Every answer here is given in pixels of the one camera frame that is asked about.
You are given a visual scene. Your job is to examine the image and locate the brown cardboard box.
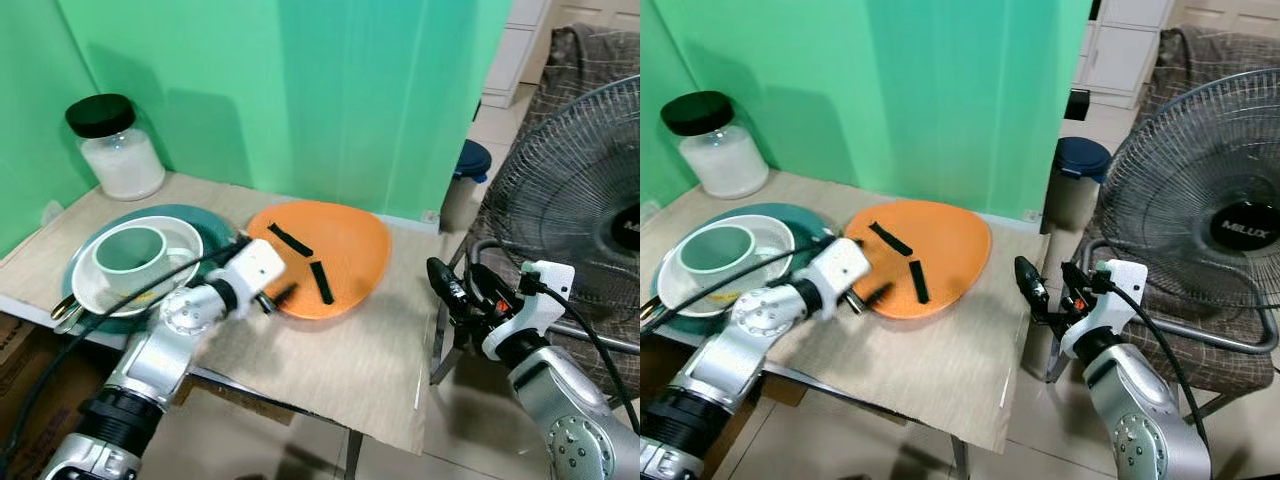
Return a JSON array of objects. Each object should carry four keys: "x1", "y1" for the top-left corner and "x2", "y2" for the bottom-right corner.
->
[{"x1": 0, "y1": 314, "x2": 63, "y2": 476}]

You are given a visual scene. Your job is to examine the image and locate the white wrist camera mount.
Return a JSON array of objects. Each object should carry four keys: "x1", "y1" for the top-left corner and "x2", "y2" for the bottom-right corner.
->
[
  {"x1": 807, "y1": 236, "x2": 870, "y2": 299},
  {"x1": 1059, "y1": 257, "x2": 1150, "y2": 360},
  {"x1": 227, "y1": 238, "x2": 289, "y2": 299},
  {"x1": 482, "y1": 259, "x2": 577, "y2": 362}
]

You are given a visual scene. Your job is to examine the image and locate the beige woven tablecloth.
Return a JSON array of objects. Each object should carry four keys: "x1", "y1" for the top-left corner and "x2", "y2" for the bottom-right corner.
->
[
  {"x1": 0, "y1": 171, "x2": 447, "y2": 457},
  {"x1": 640, "y1": 169, "x2": 1047, "y2": 454}
]

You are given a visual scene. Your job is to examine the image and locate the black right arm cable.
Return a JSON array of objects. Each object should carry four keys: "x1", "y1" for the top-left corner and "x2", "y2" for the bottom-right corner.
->
[
  {"x1": 518, "y1": 278, "x2": 641, "y2": 435},
  {"x1": 1098, "y1": 276, "x2": 1213, "y2": 453}
]

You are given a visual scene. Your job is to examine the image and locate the round teal plate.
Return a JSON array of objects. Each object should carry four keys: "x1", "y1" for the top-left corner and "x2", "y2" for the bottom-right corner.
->
[
  {"x1": 60, "y1": 204, "x2": 242, "y2": 335},
  {"x1": 648, "y1": 202, "x2": 837, "y2": 337}
]

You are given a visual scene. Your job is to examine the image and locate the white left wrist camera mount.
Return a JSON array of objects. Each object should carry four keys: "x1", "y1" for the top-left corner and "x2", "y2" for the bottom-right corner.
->
[
  {"x1": 807, "y1": 236, "x2": 870, "y2": 299},
  {"x1": 227, "y1": 238, "x2": 289, "y2": 299}
]

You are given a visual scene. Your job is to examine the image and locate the pale green mug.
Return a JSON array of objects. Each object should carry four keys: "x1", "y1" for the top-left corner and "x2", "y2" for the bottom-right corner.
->
[
  {"x1": 92, "y1": 225, "x2": 173, "y2": 293},
  {"x1": 677, "y1": 223, "x2": 759, "y2": 278}
]

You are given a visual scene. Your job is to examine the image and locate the green backdrop screen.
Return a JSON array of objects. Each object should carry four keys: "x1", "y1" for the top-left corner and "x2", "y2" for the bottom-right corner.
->
[
  {"x1": 640, "y1": 0, "x2": 1094, "y2": 253},
  {"x1": 0, "y1": 0, "x2": 514, "y2": 258}
]

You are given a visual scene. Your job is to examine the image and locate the glass jar with black lid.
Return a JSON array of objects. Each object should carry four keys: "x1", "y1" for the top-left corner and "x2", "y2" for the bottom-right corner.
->
[
  {"x1": 65, "y1": 93, "x2": 167, "y2": 202},
  {"x1": 660, "y1": 90, "x2": 772, "y2": 199}
]

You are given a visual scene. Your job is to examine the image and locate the brown checked metal-frame chair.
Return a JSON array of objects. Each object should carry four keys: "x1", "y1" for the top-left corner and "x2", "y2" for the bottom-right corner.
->
[
  {"x1": 1044, "y1": 24, "x2": 1280, "y2": 421},
  {"x1": 430, "y1": 24, "x2": 641, "y2": 401}
]

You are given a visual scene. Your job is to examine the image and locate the black wire-cage floor fan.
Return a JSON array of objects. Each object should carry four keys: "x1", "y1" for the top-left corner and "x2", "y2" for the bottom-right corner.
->
[
  {"x1": 476, "y1": 74, "x2": 641, "y2": 313},
  {"x1": 1092, "y1": 66, "x2": 1280, "y2": 313}
]

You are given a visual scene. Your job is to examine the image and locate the white cabinet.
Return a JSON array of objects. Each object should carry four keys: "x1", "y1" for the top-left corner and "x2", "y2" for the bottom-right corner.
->
[
  {"x1": 480, "y1": 0, "x2": 641, "y2": 110},
  {"x1": 1074, "y1": 0, "x2": 1280, "y2": 110}
]

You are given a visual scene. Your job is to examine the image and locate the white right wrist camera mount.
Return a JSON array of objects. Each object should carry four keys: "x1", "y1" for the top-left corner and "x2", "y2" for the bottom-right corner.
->
[
  {"x1": 1059, "y1": 257, "x2": 1150, "y2": 360},
  {"x1": 482, "y1": 259, "x2": 577, "y2": 362}
]

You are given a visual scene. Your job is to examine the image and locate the long black strip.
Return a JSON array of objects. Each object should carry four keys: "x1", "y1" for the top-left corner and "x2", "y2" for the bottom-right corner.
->
[
  {"x1": 868, "y1": 221, "x2": 914, "y2": 258},
  {"x1": 266, "y1": 223, "x2": 314, "y2": 258}
]

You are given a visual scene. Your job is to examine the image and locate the bin with blue lid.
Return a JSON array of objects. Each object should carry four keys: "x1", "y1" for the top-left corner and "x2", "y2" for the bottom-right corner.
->
[
  {"x1": 440, "y1": 138, "x2": 494, "y2": 234},
  {"x1": 1040, "y1": 135, "x2": 1114, "y2": 234}
]

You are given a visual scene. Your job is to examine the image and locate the white shallow bowl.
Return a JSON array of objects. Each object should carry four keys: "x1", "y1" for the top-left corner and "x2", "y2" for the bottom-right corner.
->
[
  {"x1": 659, "y1": 213, "x2": 797, "y2": 313},
  {"x1": 70, "y1": 215, "x2": 207, "y2": 319}
]

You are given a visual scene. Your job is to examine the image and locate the orange rounded plate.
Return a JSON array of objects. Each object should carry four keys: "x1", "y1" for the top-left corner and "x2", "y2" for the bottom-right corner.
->
[
  {"x1": 245, "y1": 200, "x2": 393, "y2": 322},
  {"x1": 844, "y1": 198, "x2": 993, "y2": 322}
]

